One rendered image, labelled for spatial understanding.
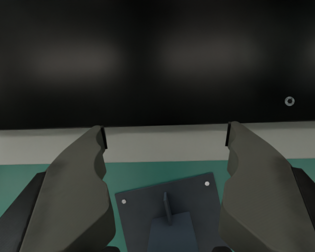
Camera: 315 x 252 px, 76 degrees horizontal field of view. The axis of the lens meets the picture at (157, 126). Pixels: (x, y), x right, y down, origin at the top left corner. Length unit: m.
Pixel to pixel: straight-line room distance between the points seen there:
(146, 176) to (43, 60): 0.83
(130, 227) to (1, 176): 0.70
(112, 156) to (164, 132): 0.06
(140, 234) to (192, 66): 0.96
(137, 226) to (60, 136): 0.87
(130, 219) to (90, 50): 0.92
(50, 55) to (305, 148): 0.29
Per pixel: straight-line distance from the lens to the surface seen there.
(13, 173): 1.26
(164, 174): 1.00
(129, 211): 1.05
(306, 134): 0.27
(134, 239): 1.11
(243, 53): 0.23
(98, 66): 0.22
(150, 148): 0.23
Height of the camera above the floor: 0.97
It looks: 87 degrees down
